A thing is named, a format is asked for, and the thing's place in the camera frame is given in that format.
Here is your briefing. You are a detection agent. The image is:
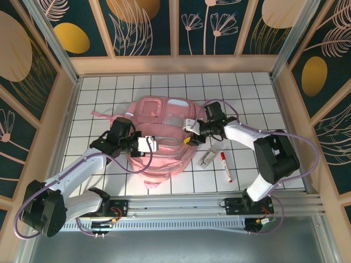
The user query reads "pink flower stem wall panel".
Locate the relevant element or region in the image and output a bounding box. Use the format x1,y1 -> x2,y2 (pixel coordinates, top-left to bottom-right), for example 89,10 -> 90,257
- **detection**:
0,84 -> 42,201

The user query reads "pink backpack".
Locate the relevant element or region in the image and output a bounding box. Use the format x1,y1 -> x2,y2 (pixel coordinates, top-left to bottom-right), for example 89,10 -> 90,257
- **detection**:
90,95 -> 205,190

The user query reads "grey metal base sheet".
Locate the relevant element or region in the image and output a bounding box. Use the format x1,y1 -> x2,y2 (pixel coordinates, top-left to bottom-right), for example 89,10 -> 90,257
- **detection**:
16,216 -> 338,263

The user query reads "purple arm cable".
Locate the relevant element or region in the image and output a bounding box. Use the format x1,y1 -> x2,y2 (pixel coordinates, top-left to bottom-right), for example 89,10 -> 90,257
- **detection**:
15,136 -> 154,239
191,100 -> 320,236

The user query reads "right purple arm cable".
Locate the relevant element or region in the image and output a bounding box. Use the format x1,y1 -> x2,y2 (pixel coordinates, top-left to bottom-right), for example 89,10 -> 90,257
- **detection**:
191,100 -> 320,236

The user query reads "yellow oval feather wall panel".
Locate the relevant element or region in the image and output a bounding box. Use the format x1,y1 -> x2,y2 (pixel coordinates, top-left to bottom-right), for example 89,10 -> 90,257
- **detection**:
287,0 -> 351,118

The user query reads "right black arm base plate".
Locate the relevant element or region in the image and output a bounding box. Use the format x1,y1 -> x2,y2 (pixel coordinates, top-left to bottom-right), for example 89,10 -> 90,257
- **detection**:
224,197 -> 275,216

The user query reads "orange circle leaf wall panel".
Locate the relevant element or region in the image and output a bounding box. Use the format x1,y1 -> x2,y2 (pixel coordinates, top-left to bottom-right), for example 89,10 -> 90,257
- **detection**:
92,0 -> 176,58

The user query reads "slotted grey cable duct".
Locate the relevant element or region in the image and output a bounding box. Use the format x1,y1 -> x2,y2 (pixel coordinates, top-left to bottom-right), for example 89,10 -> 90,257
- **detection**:
38,219 -> 247,233

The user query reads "red and white marker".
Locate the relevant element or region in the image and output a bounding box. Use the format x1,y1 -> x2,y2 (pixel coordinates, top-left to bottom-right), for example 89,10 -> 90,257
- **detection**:
220,152 -> 234,184

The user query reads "left aluminium corner post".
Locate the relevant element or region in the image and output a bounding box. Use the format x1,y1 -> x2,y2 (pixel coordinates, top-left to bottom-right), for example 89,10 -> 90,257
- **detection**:
23,0 -> 82,83

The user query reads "left aluminium side rail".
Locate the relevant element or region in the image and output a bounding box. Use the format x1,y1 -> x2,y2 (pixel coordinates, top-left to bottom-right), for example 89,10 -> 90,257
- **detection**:
41,76 -> 83,199

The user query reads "flower outline wall panel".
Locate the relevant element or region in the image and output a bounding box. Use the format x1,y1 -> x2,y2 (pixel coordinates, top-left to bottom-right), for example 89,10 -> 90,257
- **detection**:
175,0 -> 245,57

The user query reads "aluminium corner post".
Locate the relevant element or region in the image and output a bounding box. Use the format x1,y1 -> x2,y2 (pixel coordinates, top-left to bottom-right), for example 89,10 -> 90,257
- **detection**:
23,0 -> 82,83
270,0 -> 323,80

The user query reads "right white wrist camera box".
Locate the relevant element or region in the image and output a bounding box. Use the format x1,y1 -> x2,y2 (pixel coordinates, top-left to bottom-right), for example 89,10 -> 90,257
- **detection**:
182,117 -> 200,134

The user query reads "small wired circuit board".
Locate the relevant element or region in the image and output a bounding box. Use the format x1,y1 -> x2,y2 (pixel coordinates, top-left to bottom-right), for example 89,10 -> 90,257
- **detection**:
245,218 -> 278,235
90,218 -> 117,233

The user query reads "clear plastic packaged stationery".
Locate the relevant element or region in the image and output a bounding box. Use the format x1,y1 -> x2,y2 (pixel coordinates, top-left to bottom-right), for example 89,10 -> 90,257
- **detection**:
197,145 -> 220,169

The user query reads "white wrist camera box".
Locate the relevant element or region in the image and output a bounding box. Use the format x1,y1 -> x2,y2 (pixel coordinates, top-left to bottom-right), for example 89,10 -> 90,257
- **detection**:
182,117 -> 200,134
136,135 -> 160,153

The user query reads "beige circle gold leaf panel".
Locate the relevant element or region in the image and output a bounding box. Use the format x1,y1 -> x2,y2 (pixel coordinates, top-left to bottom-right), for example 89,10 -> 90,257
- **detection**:
240,0 -> 310,55

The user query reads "pink feather leaf wall panel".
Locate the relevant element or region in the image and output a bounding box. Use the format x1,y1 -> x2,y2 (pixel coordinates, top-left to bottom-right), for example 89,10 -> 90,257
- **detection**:
311,101 -> 351,195

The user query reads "right aluminium side rail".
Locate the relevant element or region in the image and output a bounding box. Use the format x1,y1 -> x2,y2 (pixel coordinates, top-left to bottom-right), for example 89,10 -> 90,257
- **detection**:
270,75 -> 316,195

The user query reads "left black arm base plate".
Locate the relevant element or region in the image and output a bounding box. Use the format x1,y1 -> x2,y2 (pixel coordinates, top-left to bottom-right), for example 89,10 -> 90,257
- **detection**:
78,199 -> 129,219

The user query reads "right aluminium corner post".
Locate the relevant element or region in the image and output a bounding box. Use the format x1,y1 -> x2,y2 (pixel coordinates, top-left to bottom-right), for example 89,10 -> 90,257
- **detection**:
270,0 -> 323,80

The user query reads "large beige disc wall panel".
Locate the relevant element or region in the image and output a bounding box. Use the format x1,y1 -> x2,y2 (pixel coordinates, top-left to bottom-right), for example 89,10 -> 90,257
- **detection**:
0,0 -> 61,121

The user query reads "aluminium side rail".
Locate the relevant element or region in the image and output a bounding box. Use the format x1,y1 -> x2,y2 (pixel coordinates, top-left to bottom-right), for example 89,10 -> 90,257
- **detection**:
41,76 -> 83,199
270,75 -> 316,195

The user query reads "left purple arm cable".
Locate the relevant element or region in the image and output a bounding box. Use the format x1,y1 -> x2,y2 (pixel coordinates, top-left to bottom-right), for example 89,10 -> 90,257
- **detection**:
15,136 -> 154,239

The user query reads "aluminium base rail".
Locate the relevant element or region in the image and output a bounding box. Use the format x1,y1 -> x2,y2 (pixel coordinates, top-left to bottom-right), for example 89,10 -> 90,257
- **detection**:
27,191 -> 324,220

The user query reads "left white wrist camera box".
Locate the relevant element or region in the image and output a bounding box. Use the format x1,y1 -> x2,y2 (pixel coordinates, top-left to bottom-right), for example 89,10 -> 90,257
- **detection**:
136,135 -> 160,153

